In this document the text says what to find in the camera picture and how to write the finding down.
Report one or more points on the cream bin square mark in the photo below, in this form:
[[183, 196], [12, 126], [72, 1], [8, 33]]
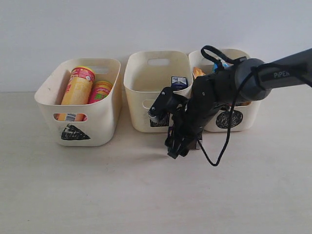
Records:
[[146, 74]]

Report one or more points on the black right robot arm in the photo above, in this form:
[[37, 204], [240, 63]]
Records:
[[235, 80]]

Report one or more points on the pink Lays chips can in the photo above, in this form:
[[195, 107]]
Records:
[[100, 90]]

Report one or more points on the cream bin circle mark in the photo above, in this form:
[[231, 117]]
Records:
[[244, 114]]

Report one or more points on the cream bin triangle mark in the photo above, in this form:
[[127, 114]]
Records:
[[81, 125]]

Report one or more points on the purple drink carton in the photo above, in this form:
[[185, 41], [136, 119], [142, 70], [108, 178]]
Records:
[[192, 146]]

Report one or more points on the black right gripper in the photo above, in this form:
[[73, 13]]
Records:
[[189, 121]]

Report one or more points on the orange black noodle packet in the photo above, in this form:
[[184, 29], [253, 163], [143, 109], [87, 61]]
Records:
[[197, 72]]

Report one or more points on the yellow Lays chips can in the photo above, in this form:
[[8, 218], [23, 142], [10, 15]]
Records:
[[79, 86]]

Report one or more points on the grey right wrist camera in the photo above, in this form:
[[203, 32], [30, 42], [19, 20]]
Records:
[[167, 102]]

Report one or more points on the blue noodle packet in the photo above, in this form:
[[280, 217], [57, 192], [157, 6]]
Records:
[[216, 67]]

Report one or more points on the blue white milk carton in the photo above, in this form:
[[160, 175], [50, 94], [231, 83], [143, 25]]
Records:
[[179, 83]]

